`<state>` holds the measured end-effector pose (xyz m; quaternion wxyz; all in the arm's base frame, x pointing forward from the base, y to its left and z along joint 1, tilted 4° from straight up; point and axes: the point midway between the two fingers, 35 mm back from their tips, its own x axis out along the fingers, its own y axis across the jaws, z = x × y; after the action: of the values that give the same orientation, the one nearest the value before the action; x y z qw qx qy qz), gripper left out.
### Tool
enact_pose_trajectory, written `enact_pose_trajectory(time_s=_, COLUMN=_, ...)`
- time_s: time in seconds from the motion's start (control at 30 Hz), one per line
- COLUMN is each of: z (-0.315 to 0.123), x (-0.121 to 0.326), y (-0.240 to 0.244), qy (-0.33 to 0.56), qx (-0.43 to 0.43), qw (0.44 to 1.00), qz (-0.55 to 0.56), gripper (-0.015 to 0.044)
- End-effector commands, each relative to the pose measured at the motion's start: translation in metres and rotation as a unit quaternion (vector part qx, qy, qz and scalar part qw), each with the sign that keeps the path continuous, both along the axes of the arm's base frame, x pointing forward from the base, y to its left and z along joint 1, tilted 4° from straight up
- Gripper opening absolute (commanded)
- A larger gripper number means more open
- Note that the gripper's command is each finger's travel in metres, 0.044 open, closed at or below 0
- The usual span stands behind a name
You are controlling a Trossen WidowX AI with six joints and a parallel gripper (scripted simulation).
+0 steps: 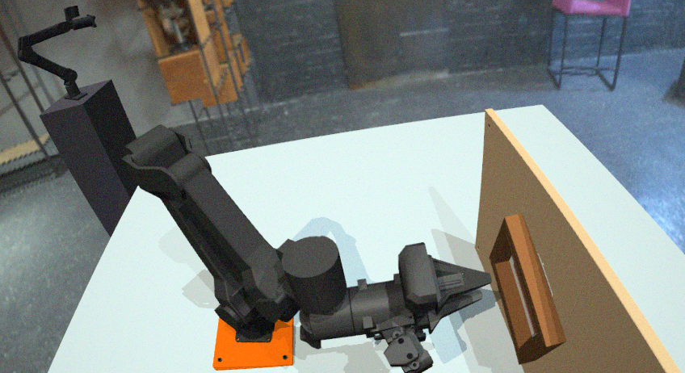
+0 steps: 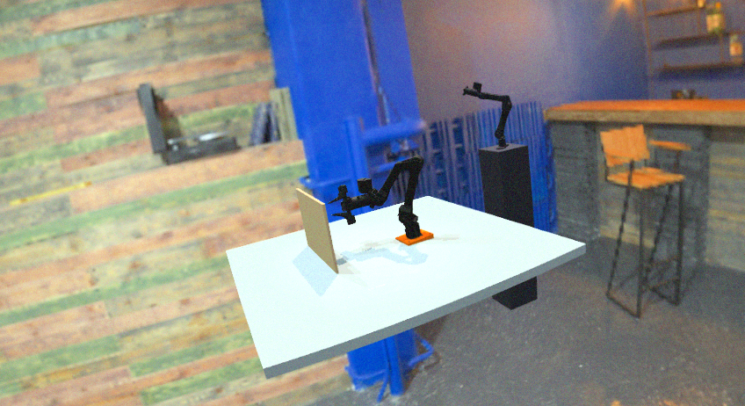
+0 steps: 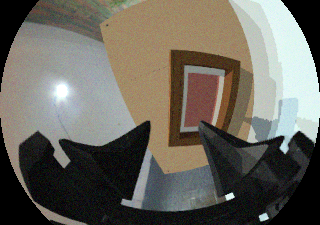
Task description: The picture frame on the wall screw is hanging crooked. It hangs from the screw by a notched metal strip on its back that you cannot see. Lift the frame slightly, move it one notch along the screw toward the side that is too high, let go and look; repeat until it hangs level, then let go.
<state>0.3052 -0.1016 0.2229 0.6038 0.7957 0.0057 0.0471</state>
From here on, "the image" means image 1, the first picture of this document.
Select brown wooden picture frame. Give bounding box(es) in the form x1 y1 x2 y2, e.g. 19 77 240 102
489 213 566 365

